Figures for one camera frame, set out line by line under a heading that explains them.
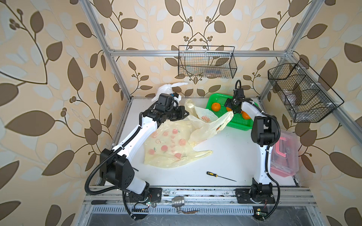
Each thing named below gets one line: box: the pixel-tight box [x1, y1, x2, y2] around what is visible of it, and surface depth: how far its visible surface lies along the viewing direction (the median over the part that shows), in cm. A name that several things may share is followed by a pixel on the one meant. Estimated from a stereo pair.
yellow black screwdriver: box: [206, 171, 238, 183], surface depth 82 cm
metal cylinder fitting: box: [171, 195, 185, 208], surface depth 71 cm
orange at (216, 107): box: [211, 102, 221, 112], surface depth 111 cm
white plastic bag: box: [151, 81, 189, 103], surface depth 102 cm
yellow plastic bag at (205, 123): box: [184, 98, 234, 147], surface depth 77 cm
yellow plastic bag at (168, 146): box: [143, 119, 214, 169], surface depth 93 cm
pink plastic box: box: [270, 131, 300, 178], surface depth 79 cm
